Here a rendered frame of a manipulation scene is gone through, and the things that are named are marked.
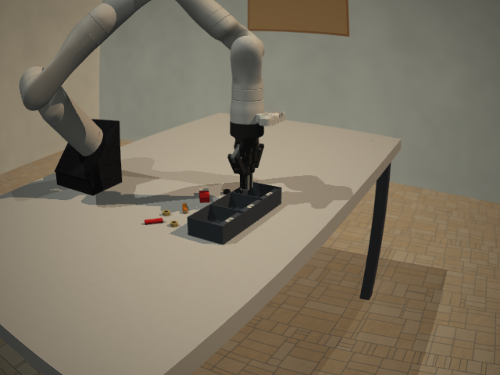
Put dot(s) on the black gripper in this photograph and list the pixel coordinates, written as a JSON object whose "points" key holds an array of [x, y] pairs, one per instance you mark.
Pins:
{"points": [[245, 158]]}

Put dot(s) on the red cylinder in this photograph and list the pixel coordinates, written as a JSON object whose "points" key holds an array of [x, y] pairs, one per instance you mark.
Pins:
{"points": [[151, 221]]}

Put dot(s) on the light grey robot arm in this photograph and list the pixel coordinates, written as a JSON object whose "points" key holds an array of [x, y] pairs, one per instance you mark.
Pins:
{"points": [[41, 88]]}

